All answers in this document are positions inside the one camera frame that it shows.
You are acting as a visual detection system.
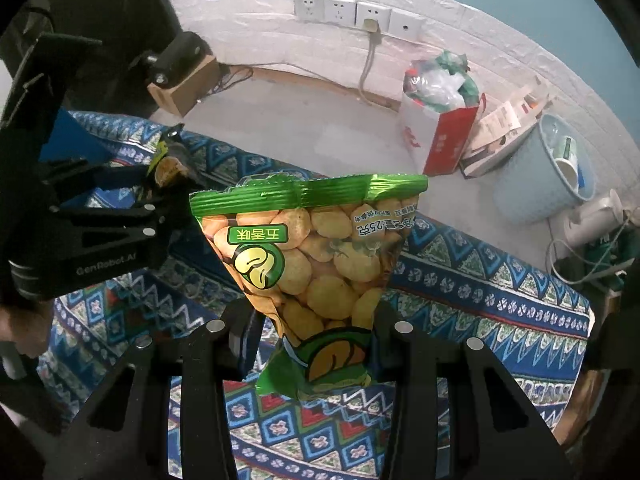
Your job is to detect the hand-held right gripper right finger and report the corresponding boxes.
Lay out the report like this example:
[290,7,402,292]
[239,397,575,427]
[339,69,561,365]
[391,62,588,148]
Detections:
[372,302,568,480]

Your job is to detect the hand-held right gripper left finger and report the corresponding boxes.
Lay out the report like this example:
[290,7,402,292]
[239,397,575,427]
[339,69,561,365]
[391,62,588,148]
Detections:
[42,302,266,480]

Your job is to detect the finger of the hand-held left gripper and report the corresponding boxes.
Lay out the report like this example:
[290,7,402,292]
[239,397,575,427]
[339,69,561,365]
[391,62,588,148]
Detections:
[40,157,166,196]
[52,192,196,241]

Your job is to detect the blue cardboard box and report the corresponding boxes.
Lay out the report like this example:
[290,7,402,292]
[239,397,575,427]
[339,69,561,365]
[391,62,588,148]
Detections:
[39,109,118,166]

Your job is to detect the black yellow snack packet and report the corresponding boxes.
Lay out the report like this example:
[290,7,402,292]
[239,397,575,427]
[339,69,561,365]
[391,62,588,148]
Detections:
[144,127,201,192]

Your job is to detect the green bean snack packet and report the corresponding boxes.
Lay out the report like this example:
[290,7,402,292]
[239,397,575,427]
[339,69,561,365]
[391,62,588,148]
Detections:
[189,174,430,403]

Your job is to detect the person's left hand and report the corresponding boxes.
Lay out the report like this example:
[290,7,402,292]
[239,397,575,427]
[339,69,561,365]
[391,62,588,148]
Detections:
[0,305,33,361]

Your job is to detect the blue patterned tablecloth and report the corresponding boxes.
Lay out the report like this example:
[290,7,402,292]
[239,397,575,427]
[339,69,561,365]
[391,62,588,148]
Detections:
[35,110,596,480]

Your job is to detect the red paper bag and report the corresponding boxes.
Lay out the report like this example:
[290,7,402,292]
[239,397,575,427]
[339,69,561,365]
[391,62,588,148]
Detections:
[399,80,487,177]

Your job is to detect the light blue plastic bucket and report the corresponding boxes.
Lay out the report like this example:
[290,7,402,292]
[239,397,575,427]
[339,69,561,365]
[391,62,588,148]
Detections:
[492,112,597,226]

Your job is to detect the white electric appliance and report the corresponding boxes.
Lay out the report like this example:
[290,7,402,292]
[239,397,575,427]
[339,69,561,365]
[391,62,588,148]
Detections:
[547,190,626,261]

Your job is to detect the flattened cardboard packaging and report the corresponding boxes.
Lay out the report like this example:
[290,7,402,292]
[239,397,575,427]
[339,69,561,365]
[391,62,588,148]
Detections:
[460,77,557,177]

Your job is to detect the white paper cup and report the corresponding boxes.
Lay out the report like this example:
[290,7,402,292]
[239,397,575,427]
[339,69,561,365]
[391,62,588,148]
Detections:
[555,135,581,196]

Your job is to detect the crumpled plastic bags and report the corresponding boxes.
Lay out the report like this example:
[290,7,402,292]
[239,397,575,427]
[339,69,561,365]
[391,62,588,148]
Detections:
[405,51,481,111]

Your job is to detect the cardboard box with camera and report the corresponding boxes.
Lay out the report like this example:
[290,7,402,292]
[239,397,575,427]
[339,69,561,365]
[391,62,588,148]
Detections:
[147,55,221,117]

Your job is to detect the white cord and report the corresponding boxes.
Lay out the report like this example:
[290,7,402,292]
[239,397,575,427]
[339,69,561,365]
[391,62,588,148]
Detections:
[546,230,628,286]

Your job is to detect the grey plug and cable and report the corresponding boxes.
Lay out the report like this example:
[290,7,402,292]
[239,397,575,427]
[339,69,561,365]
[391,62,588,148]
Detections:
[359,19,387,107]

